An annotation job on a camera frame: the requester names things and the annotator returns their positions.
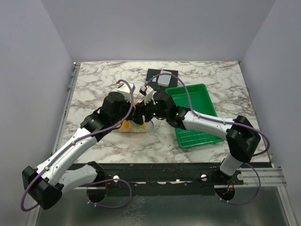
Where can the green plastic tray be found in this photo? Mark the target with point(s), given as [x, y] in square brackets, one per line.
[201, 103]

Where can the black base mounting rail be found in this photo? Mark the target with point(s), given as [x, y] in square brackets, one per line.
[158, 179]

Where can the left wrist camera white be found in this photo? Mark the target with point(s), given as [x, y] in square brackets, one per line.
[125, 90]

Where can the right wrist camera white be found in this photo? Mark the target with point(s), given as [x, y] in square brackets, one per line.
[147, 92]

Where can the black flat box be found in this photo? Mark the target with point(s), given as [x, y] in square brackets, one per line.
[152, 72]

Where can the clear zip top bag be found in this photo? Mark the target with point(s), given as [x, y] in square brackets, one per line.
[146, 127]

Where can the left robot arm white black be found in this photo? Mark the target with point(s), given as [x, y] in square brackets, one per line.
[47, 182]

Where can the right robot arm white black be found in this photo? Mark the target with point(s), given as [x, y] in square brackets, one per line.
[241, 136]

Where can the grey translucent small case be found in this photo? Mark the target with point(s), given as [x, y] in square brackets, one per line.
[164, 78]

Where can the yellow peach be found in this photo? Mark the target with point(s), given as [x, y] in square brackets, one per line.
[125, 126]

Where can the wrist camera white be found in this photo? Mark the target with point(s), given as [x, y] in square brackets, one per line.
[125, 90]
[147, 92]

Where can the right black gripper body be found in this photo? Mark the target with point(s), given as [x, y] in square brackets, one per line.
[161, 114]

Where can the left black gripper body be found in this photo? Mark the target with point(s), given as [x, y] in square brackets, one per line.
[126, 109]

